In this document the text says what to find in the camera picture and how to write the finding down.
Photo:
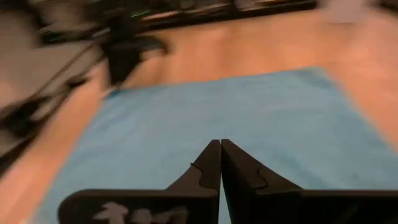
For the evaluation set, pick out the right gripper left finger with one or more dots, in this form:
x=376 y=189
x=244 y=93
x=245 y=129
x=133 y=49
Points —
x=186 y=202

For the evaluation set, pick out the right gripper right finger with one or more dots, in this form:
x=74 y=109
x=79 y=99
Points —
x=280 y=205

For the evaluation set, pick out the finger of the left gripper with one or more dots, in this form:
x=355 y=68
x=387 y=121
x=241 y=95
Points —
x=121 y=70

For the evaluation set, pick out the blue microfiber towel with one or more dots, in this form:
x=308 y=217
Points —
x=217 y=112

